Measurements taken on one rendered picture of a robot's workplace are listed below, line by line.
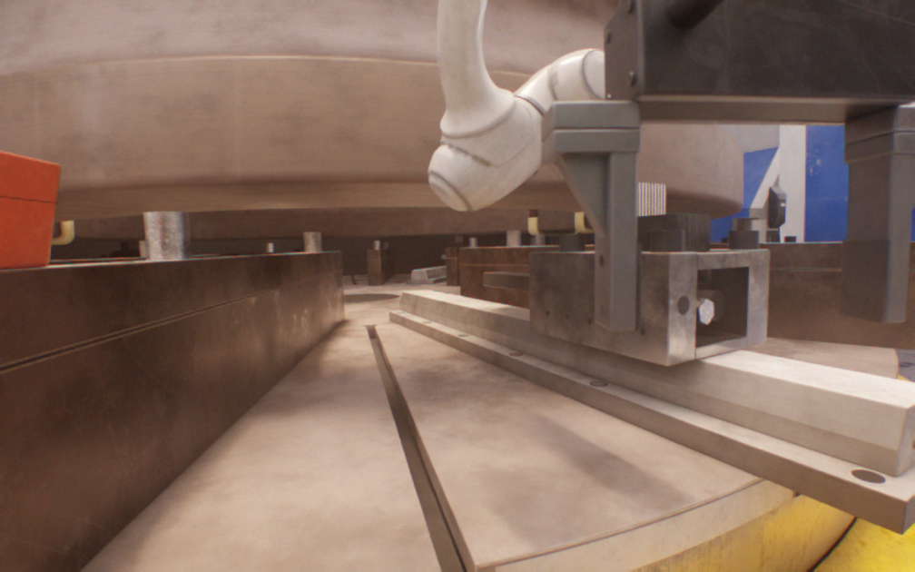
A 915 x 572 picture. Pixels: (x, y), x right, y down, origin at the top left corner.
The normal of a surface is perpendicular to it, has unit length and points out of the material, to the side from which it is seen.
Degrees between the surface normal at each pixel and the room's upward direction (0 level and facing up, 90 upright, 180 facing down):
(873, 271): 90
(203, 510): 0
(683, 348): 90
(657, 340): 90
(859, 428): 72
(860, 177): 90
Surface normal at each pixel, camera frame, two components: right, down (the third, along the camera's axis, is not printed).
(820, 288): -0.65, 0.08
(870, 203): -1.00, 0.02
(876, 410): -0.85, -0.26
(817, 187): -0.90, 0.06
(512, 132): 0.55, 0.28
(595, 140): -0.01, 0.09
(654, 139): 0.53, 0.06
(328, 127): 0.21, 0.08
